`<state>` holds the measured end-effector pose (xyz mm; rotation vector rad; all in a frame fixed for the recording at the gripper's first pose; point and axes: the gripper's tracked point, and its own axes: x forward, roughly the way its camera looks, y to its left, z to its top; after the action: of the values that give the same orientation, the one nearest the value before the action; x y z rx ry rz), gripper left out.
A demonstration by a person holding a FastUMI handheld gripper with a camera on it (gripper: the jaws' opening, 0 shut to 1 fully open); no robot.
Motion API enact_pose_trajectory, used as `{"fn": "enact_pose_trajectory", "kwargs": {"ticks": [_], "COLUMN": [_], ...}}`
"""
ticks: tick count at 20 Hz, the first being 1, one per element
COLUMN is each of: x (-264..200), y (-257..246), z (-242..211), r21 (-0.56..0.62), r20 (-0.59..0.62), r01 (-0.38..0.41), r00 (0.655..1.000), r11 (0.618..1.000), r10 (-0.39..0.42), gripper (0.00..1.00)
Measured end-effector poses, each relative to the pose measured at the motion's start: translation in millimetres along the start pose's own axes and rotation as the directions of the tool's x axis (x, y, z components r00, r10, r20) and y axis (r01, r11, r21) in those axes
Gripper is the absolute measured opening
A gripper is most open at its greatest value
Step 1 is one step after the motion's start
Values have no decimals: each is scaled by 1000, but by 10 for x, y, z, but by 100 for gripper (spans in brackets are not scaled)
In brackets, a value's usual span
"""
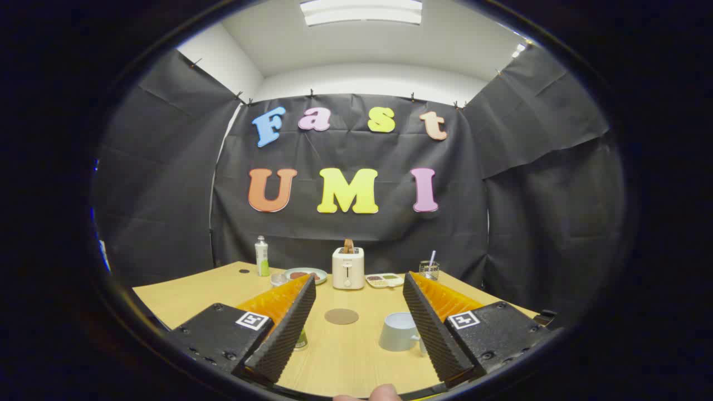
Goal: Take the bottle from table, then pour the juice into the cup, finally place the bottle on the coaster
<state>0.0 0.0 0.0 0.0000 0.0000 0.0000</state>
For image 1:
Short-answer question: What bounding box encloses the cream toaster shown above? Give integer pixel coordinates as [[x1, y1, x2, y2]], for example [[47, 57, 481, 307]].
[[332, 247, 365, 290]]

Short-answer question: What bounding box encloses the white divided seed dish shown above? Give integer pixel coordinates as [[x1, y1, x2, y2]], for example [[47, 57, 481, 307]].
[[365, 273, 404, 288]]

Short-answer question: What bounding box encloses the pale green plate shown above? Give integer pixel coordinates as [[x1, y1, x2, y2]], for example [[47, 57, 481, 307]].
[[284, 267, 328, 285]]

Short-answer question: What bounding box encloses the pale blue cup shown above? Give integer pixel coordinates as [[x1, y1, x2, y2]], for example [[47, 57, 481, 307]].
[[379, 312, 428, 357]]

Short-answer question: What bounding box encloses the small white green bottle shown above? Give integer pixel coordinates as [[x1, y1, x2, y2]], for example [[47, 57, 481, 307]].
[[255, 236, 270, 277]]

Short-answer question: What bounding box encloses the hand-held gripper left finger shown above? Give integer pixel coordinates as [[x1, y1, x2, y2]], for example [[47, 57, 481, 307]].
[[166, 274, 317, 385]]

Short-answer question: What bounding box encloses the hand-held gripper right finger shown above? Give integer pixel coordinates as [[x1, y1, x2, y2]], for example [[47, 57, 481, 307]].
[[402, 271, 552, 389]]

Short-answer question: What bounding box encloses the wooden table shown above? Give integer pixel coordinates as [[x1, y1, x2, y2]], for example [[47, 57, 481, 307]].
[[133, 261, 538, 399]]

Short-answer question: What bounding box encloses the clear juice bottle green label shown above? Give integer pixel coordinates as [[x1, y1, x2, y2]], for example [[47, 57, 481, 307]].
[[270, 272, 309, 351]]

